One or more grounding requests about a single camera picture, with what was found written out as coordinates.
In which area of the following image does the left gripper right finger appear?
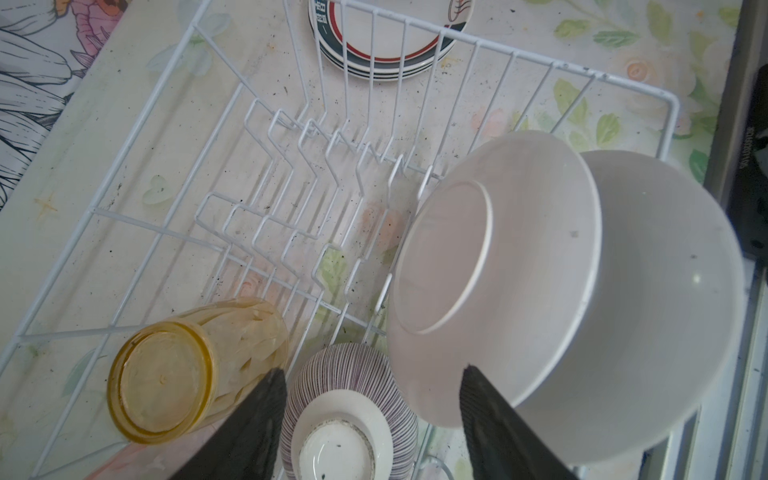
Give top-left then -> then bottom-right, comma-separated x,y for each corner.
459,365 -> 576,479

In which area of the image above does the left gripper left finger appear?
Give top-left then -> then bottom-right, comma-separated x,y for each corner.
173,368 -> 287,479

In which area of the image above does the teal rimmed deep plate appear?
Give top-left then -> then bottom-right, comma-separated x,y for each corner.
387,130 -> 602,428

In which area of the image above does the red green rimmed plate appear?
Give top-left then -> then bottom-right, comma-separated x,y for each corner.
308,0 -> 475,81

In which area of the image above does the yellow plastic cup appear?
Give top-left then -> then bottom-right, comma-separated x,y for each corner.
106,297 -> 289,444

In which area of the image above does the purple striped bowl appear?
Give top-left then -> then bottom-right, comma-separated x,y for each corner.
280,343 -> 418,479

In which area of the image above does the white wire dish rack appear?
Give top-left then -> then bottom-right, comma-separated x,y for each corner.
1,1 -> 679,479

